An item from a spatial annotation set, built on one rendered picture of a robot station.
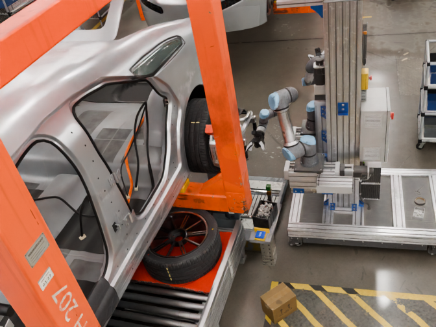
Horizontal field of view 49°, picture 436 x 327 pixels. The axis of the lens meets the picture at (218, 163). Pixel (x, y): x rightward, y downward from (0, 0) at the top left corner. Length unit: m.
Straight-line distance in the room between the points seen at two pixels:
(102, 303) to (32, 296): 1.39
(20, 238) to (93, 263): 1.95
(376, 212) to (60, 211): 2.58
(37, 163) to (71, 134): 1.67
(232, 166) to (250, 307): 1.13
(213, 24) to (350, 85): 1.15
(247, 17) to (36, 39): 4.91
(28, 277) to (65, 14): 0.86
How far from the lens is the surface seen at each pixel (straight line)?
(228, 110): 3.25
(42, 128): 2.71
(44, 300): 1.69
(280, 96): 3.47
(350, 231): 4.07
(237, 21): 6.33
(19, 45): 1.56
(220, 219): 4.28
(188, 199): 3.93
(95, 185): 2.84
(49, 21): 1.68
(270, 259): 4.07
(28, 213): 1.55
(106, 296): 3.06
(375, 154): 3.83
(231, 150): 3.44
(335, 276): 4.05
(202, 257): 3.66
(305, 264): 4.13
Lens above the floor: 3.16
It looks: 37 degrees down
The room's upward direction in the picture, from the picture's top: 12 degrees counter-clockwise
